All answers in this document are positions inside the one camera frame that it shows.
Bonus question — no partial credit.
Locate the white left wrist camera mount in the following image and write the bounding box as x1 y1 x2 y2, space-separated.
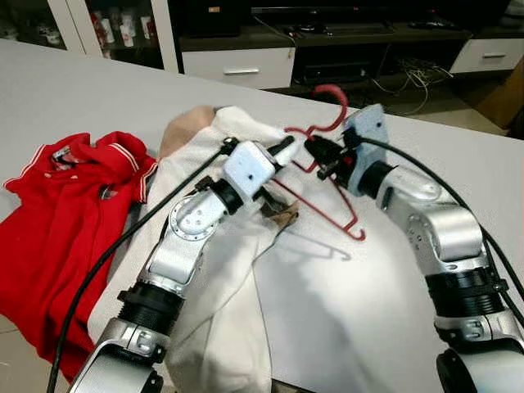
223 141 275 197

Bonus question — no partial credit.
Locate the narrow white drawer front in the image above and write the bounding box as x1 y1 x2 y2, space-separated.
450 38 524 75

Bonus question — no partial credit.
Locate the dark wooden TV stand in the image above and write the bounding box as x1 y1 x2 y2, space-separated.
168 0 524 95

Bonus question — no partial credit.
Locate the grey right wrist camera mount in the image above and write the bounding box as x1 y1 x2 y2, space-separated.
342 105 388 197

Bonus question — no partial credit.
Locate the black set-top box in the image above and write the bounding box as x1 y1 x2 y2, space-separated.
301 61 371 84

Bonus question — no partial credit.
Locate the wide white drawer front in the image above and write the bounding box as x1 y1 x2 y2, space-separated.
180 47 296 91

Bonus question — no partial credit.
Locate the white glass-door cabinet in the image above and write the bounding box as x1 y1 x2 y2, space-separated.
45 0 181 75

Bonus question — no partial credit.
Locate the red polo shirt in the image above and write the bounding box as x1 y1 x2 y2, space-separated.
0 131 158 382

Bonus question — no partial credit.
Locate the red plastic clothes hanger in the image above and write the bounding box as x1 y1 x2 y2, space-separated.
270 84 367 242

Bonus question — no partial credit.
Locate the cream white polo shirt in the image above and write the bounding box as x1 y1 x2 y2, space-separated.
86 105 300 393

